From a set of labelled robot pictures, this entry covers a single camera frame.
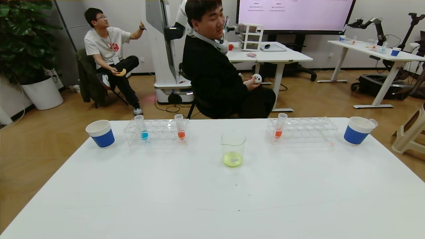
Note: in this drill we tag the test tube with blue pigment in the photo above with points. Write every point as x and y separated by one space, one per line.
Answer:
144 135

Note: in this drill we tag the black desktop robot arm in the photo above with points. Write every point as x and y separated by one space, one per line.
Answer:
378 28

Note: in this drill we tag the test tube with orange pigment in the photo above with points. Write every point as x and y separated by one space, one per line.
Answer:
278 133
181 134

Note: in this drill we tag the clear glass beaker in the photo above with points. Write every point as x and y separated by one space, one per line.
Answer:
232 160

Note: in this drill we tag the clear plastic test tube rack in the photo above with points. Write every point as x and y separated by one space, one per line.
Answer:
161 133
303 131

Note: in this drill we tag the black office chair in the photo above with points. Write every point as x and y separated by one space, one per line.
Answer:
199 103

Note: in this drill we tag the person in black sweater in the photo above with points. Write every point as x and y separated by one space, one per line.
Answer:
209 73

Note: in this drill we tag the white handheld controller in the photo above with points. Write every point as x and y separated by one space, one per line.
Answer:
257 78

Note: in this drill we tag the small pink object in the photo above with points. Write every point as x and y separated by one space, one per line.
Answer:
251 54

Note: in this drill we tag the white drawer organizer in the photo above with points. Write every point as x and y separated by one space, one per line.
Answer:
251 36

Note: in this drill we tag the white office desk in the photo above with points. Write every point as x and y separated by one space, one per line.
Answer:
282 56

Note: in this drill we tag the grey flat tray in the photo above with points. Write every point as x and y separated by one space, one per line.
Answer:
277 48

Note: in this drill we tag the black screen stand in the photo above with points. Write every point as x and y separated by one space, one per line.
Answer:
295 68

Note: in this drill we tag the small yellow object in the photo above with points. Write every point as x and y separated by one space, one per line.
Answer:
120 72

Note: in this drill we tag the blue and white paper cup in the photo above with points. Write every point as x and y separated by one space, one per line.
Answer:
103 138
354 134

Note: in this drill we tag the person in white t-shirt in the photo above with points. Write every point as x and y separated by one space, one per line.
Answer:
106 46

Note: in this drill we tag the chair with dark jacket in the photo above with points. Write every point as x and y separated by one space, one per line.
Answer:
88 76

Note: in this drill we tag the white long-legged desk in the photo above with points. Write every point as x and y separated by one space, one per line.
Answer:
358 46

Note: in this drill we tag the white plant pot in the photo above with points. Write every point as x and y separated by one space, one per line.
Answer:
43 94

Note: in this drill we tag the beige plastic stool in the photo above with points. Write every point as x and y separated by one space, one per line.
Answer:
410 132

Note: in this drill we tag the green leafy plant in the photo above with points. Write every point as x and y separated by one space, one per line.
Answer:
23 39

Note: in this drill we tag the large wall display screen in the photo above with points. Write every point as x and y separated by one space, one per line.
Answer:
298 20

